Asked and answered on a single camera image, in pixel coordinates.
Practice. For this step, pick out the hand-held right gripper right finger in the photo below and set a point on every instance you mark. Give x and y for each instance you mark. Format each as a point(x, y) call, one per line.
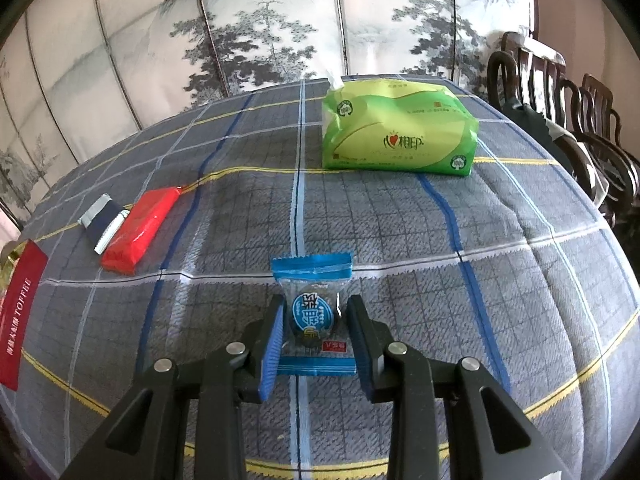
point(364, 375)

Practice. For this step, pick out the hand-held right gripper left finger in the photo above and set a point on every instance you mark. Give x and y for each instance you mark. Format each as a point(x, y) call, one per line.
point(272, 355)

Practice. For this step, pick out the blue candy packet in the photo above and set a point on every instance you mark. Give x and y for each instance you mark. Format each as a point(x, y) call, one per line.
point(310, 270)

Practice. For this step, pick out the red gold tin box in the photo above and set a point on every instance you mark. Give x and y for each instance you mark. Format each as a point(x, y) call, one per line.
point(22, 310)

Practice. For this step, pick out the grey plaid tablecloth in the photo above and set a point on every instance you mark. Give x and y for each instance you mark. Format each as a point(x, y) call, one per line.
point(400, 235)

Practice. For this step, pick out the red snack packet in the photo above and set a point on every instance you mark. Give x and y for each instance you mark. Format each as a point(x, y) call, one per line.
point(137, 230)

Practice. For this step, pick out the navy white snack packet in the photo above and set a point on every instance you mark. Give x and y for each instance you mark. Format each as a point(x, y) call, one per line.
point(102, 222)

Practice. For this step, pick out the green tissue pack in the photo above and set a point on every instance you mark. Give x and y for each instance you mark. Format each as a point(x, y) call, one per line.
point(390, 125)

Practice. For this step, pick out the dark cloth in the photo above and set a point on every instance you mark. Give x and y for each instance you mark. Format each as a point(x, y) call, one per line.
point(530, 120)

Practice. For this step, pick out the white cloth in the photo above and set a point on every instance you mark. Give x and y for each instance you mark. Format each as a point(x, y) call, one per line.
point(587, 160)

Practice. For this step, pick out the painted folding screen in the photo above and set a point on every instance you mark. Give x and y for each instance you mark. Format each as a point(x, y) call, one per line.
point(150, 35)

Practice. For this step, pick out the dark wooden chair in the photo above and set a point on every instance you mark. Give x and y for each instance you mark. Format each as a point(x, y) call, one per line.
point(525, 65)
point(600, 110)

